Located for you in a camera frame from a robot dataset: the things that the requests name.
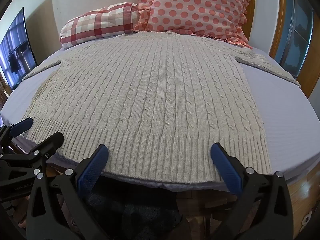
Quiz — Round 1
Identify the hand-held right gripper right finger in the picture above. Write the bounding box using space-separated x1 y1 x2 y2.
210 142 295 240

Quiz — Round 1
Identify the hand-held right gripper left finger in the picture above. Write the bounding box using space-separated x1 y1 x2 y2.
26 144 110 240

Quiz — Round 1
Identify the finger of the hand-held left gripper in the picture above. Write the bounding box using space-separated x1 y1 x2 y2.
0 131 64 178
0 117 34 146

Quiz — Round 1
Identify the cream cable-knit sweater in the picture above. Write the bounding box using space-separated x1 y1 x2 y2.
22 31 302 184

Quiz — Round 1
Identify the flat screen television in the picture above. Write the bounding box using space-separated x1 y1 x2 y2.
0 7 38 92

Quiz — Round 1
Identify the bed with lavender sheet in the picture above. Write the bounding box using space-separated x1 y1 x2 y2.
0 37 320 193

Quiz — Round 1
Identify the white spotted slipper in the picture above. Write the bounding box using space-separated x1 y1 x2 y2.
299 211 313 233

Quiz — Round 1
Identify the red plaid pillow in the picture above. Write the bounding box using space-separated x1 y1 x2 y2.
59 2 140 48

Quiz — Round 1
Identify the wooden framed glass door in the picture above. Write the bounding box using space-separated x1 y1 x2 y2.
269 0 316 98

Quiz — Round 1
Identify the pink polka dot pillow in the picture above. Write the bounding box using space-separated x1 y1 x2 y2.
132 0 254 49

